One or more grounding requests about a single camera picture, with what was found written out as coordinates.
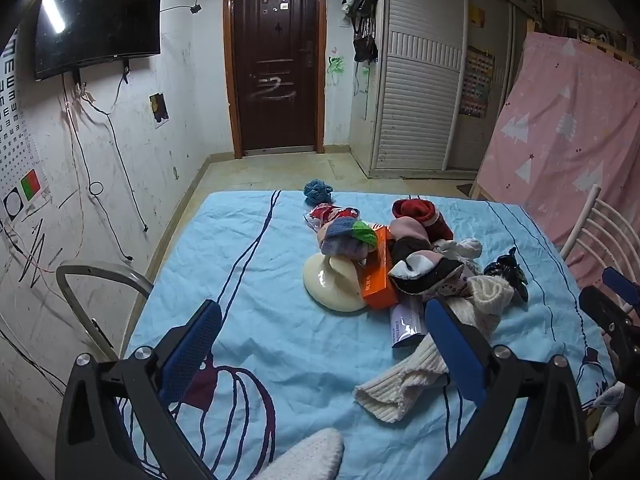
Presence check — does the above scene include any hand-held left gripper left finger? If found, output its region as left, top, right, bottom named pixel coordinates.
left=56, top=299, right=223, bottom=480

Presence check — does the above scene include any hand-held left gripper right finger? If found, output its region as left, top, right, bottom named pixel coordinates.
left=425, top=297, right=591, bottom=480

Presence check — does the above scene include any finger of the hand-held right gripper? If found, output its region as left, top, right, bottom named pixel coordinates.
left=578, top=286, right=640, bottom=386
left=601, top=266, right=640, bottom=313

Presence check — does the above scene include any person's right hand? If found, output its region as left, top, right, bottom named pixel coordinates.
left=589, top=381, right=627, bottom=461

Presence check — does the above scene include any white floral sock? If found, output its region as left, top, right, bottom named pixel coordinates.
left=425, top=265, right=481, bottom=302

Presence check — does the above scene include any long white ribbed sock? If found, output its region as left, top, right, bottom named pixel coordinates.
left=354, top=332, right=453, bottom=422

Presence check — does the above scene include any cream ribbed sock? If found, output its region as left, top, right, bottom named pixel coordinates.
left=467, top=275, right=516, bottom=333

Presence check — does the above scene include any white chair back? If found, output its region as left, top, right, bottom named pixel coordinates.
left=559, top=184, right=640, bottom=311

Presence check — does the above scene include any black and white sock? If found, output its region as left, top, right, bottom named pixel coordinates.
left=389, top=250, right=466, bottom=297

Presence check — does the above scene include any light blue printed cloth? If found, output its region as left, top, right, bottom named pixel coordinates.
left=117, top=190, right=618, bottom=480

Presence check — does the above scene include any black hair claw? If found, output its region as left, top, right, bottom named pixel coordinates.
left=482, top=247, right=531, bottom=303

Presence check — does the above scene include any small white sock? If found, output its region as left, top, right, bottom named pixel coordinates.
left=432, top=237, right=483, bottom=267

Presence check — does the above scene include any orange box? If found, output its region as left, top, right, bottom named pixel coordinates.
left=361, top=225, right=401, bottom=310

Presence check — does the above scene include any pink sock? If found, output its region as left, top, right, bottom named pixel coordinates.
left=390, top=217, right=429, bottom=249

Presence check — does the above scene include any grey chair back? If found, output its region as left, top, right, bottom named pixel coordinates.
left=56, top=263, right=155, bottom=361

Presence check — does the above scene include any cream round pad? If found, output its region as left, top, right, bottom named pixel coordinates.
left=303, top=252, right=367, bottom=313

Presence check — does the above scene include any white knit cloth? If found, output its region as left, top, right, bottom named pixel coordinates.
left=252, top=428, right=346, bottom=480

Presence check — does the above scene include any blue grey knit sock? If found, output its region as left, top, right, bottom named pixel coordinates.
left=319, top=217, right=362, bottom=242

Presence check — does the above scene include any pink tree print sheet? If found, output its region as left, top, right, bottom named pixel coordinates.
left=472, top=30, right=640, bottom=306

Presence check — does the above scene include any red white patterned sock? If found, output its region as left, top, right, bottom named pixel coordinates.
left=304, top=203, right=360, bottom=227

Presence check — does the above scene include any white slatted wardrobe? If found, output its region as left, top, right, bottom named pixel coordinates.
left=367, top=0, right=526, bottom=181

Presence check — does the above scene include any eye chart poster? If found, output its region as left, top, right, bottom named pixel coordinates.
left=0, top=25, right=51, bottom=223

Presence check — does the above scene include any dark brown door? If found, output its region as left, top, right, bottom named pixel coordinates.
left=223, top=0, right=328, bottom=158

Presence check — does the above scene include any wooden bed frame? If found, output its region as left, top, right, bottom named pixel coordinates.
left=522, top=12, right=640, bottom=68

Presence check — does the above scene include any small dark wall picture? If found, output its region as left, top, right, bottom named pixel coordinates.
left=149, top=92, right=171, bottom=130

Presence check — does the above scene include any colourful grid wall chart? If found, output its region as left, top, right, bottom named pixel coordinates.
left=459, top=46, right=496, bottom=121

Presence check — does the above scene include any black wall television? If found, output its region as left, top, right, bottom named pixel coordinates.
left=34, top=0, right=163, bottom=81

